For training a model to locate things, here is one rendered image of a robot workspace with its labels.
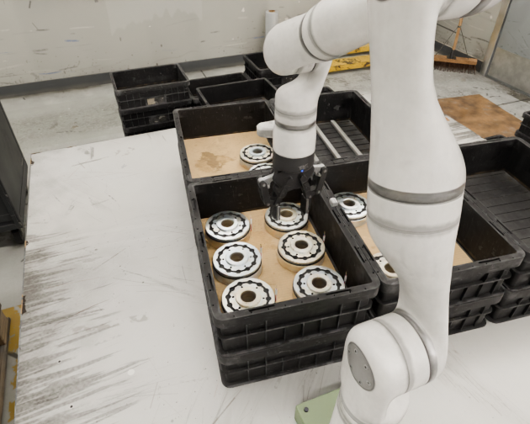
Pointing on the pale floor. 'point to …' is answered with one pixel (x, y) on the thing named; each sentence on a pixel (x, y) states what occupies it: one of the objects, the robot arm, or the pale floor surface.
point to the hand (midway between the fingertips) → (290, 209)
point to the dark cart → (1, 168)
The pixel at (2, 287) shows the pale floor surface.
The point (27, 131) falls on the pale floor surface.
